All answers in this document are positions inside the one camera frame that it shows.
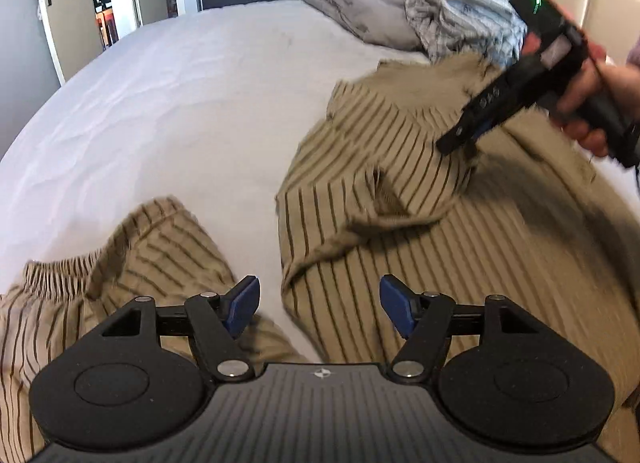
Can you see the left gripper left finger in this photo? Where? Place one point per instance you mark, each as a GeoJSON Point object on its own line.
{"type": "Point", "coordinates": [217, 321]}

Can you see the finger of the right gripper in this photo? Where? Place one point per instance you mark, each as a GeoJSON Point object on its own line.
{"type": "Point", "coordinates": [463, 133]}

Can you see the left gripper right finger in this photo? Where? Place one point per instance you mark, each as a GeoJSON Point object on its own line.
{"type": "Point", "coordinates": [423, 321]}

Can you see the tan striped shirt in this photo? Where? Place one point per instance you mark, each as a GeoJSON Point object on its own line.
{"type": "Point", "coordinates": [519, 213]}

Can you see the tan striped shorts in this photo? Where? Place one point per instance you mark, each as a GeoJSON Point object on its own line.
{"type": "Point", "coordinates": [158, 250]}

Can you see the grey striped garment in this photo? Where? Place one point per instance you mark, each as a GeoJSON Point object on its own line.
{"type": "Point", "coordinates": [491, 28]}

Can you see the white bed sheet mattress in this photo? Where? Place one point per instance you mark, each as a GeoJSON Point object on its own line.
{"type": "Point", "coordinates": [210, 110]}

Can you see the beige room door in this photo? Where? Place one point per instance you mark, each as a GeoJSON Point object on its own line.
{"type": "Point", "coordinates": [72, 33]}

